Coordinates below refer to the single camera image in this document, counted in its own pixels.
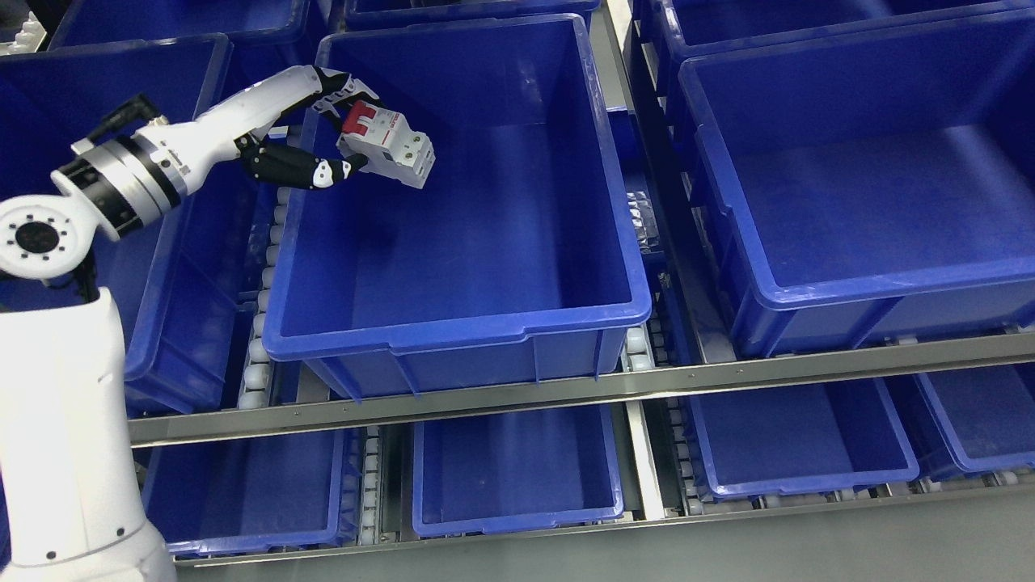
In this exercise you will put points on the white circuit breaker red switches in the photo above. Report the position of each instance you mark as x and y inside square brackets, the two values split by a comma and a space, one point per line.
[395, 151]

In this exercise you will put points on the blue bin far right lower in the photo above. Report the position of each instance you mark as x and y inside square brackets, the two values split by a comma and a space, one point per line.
[964, 422]

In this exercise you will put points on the blue bin top centre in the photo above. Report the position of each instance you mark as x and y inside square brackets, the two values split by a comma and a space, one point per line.
[374, 15]

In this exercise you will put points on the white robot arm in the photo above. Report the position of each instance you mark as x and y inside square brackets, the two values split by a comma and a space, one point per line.
[73, 503]

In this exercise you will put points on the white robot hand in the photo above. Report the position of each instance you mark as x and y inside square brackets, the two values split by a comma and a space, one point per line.
[234, 128]

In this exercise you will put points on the blue bin lower centre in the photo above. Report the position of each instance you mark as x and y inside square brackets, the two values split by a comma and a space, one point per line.
[513, 472]

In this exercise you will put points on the metal roller shelf rack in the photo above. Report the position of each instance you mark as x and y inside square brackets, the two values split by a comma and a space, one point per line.
[981, 532]

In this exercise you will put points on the large blue bin right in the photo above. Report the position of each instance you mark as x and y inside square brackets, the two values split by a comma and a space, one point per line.
[869, 186]

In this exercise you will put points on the blue bin lower left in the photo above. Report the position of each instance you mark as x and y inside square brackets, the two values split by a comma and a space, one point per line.
[255, 495]

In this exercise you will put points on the large blue bin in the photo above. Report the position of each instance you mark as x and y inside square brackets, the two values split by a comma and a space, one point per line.
[516, 262]
[869, 186]

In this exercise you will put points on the large blue bin centre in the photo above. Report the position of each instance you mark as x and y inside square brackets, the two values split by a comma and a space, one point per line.
[516, 262]

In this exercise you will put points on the blue bin top left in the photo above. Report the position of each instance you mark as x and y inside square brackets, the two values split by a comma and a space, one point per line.
[268, 36]

